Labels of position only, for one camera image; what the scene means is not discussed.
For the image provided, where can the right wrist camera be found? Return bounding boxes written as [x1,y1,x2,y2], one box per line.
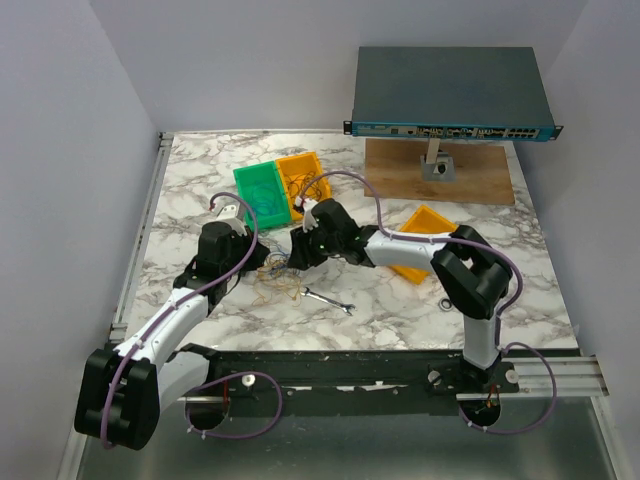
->
[294,196,318,233]

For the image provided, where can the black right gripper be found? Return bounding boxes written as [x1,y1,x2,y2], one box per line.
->
[287,222,342,272]

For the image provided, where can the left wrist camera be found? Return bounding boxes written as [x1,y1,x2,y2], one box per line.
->
[215,204,248,236]

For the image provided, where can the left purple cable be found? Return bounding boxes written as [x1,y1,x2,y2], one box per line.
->
[99,192,284,450]

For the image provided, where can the dark purple wire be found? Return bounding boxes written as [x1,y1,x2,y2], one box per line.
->
[282,172,324,209]

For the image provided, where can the wooden base board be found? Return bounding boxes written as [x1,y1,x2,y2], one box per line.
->
[365,138,515,205]

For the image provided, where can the green plastic bin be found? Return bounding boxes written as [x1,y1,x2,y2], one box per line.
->
[233,161,291,230]

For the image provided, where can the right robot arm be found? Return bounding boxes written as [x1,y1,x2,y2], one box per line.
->
[288,197,523,392]

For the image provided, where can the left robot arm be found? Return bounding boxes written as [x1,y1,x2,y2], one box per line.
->
[74,219,269,450]

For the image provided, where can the blue network switch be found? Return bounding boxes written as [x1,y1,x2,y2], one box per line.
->
[343,47,563,142]

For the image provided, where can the small silver open-end wrench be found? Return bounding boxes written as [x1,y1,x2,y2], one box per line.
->
[301,287,357,316]

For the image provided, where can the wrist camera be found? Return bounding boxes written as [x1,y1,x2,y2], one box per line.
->
[294,196,318,233]
[215,204,248,236]

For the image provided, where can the loose yellow plastic bin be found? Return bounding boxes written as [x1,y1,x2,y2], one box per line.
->
[390,205,457,285]

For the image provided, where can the black mounting rail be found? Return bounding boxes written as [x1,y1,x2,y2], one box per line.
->
[164,337,609,417]

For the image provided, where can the coloured wire bundle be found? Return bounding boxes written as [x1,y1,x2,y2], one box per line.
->
[249,249,307,309]

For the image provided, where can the grey switch stand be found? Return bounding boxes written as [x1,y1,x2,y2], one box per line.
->
[420,138,456,183]

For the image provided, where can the silver ratchet wrench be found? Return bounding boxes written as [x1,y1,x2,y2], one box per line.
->
[438,298,454,312]

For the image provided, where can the orange plastic bin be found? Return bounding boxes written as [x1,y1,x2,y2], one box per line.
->
[275,152,332,222]

